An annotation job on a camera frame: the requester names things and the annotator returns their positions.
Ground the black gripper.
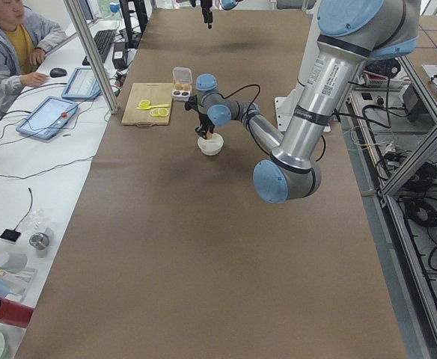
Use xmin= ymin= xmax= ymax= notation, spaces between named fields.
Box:
xmin=200 ymin=0 xmax=213 ymax=29
xmin=184 ymin=95 xmax=215 ymax=139

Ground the clear plastic egg box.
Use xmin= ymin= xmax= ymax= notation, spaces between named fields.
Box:
xmin=171 ymin=67 xmax=193 ymax=102

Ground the white ceramic bowl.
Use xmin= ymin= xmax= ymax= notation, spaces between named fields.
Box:
xmin=198 ymin=133 xmax=224 ymax=156

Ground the wooden cutting board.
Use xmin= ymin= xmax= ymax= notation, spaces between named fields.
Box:
xmin=121 ymin=82 xmax=173 ymax=126

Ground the yellow plastic knife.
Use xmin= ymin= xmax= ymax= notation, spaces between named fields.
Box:
xmin=136 ymin=103 xmax=170 ymax=111

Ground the lemon slice near knife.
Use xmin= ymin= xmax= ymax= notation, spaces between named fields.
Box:
xmin=138 ymin=99 xmax=151 ymax=109

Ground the black keyboard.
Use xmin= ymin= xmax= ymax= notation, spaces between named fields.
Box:
xmin=94 ymin=29 xmax=116 ymax=64

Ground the blue teach pendant far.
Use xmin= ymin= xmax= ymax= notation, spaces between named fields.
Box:
xmin=61 ymin=67 xmax=101 ymax=101

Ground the blue teach pendant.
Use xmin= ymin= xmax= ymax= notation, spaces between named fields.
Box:
xmin=16 ymin=96 xmax=79 ymax=141
xmin=61 ymin=67 xmax=101 ymax=101

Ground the blue teach pendant near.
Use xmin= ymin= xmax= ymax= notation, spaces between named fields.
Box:
xmin=16 ymin=96 xmax=79 ymax=141

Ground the black computer mouse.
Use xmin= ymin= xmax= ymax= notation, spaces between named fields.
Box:
xmin=49 ymin=67 xmax=67 ymax=78

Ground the person in grey jacket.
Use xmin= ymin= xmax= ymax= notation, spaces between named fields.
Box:
xmin=0 ymin=1 xmax=67 ymax=120

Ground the steel cup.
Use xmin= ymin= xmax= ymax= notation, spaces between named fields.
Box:
xmin=28 ymin=227 xmax=54 ymax=258

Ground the small black pad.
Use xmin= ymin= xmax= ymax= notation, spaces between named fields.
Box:
xmin=0 ymin=229 xmax=22 ymax=244

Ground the grey cup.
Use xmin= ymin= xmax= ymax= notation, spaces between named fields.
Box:
xmin=0 ymin=251 xmax=28 ymax=273

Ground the red cylinder cup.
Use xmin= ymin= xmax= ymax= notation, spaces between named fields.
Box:
xmin=0 ymin=297 xmax=34 ymax=328

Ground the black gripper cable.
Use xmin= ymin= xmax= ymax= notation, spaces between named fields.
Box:
xmin=218 ymin=84 xmax=328 ymax=162

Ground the aluminium frame post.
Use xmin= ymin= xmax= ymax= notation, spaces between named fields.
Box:
xmin=64 ymin=0 xmax=119 ymax=114

